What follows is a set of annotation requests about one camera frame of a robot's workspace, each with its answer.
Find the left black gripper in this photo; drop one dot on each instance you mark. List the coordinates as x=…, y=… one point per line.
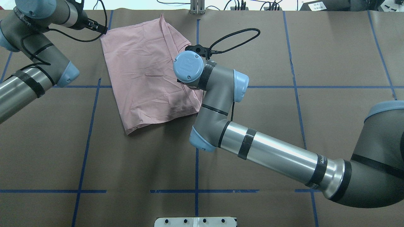
x=82, y=22

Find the pink t-shirt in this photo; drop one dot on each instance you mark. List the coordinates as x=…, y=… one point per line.
x=139, y=61

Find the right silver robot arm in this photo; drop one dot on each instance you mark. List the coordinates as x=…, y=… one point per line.
x=372, y=178

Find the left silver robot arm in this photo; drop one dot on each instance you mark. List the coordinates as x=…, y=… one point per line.
x=23, y=30

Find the aluminium frame post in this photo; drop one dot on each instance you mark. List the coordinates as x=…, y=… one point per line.
x=197, y=7

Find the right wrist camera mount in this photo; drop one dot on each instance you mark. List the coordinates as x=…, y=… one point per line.
x=200, y=50

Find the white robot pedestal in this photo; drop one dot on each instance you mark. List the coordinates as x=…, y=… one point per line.
x=196, y=222

